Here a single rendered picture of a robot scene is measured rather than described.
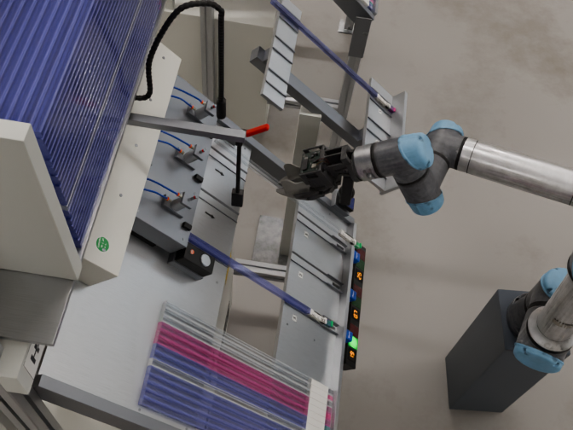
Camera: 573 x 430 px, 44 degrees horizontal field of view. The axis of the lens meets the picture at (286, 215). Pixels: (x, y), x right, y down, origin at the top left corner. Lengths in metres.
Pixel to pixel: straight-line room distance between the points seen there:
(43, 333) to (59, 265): 0.09
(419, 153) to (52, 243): 0.77
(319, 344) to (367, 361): 0.84
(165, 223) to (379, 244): 1.49
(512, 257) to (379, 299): 0.55
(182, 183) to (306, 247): 0.44
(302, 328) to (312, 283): 0.12
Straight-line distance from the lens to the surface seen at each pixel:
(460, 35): 3.48
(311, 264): 1.70
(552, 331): 1.74
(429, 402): 2.49
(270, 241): 2.63
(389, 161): 1.45
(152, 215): 1.30
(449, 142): 1.58
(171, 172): 1.36
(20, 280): 1.05
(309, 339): 1.64
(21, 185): 0.84
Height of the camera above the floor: 2.30
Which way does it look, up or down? 58 degrees down
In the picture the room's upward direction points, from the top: 9 degrees clockwise
